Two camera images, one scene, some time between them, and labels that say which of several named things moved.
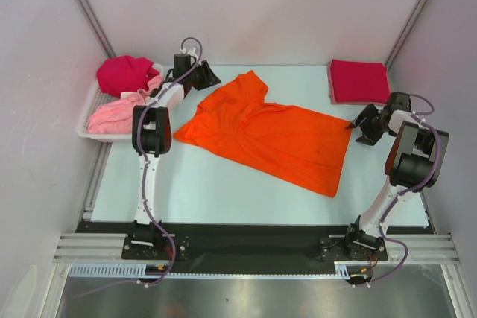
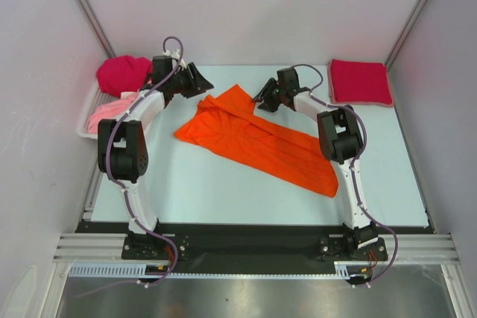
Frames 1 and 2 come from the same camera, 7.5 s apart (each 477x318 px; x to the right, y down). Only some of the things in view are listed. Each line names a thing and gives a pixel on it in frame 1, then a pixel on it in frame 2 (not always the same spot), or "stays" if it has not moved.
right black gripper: x=370 y=137 to x=265 y=94
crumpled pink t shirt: x=116 y=117 stays
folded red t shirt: x=358 y=82 stays
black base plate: x=241 y=244 stays
